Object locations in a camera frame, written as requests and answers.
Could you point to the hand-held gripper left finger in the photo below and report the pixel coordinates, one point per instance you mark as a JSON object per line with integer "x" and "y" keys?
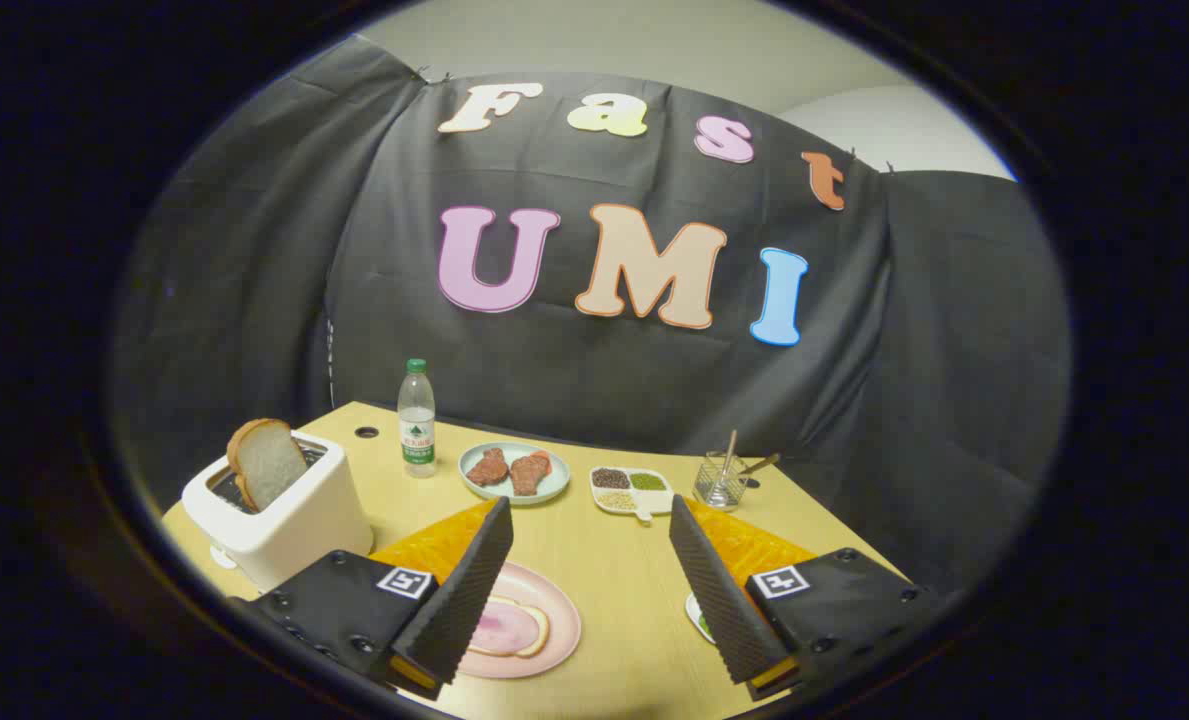
{"x": 464, "y": 600}

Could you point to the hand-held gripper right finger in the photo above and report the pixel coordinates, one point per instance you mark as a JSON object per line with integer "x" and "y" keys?
{"x": 719, "y": 600}

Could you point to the crusted white bread slice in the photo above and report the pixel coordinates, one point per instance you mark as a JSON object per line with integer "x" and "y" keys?
{"x": 269, "y": 465}

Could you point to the white square plate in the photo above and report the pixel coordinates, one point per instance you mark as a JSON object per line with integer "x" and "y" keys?
{"x": 695, "y": 608}

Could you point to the pink ham slice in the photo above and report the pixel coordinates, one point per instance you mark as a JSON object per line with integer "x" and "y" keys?
{"x": 504, "y": 630}

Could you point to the white bread slice under ham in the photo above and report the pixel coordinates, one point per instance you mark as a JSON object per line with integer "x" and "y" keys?
{"x": 544, "y": 627}

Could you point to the pink round plate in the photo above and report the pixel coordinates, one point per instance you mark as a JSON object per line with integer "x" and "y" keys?
{"x": 559, "y": 610}

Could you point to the white divided bean dish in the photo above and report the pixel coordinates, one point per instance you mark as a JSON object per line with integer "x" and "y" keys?
{"x": 656, "y": 502}

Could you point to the brown meat piece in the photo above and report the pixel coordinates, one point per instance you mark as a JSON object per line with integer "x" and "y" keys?
{"x": 489, "y": 468}
{"x": 530, "y": 472}

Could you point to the light blue round plate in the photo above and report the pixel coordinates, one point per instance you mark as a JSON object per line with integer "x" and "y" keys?
{"x": 556, "y": 487}

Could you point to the clear plastic water bottle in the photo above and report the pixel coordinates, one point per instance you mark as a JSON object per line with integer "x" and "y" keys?
{"x": 416, "y": 420}

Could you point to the white toaster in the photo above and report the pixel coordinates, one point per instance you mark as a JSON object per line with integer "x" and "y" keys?
{"x": 294, "y": 520}

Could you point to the black backdrop cloth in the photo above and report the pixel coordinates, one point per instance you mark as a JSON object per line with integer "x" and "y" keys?
{"x": 254, "y": 250}

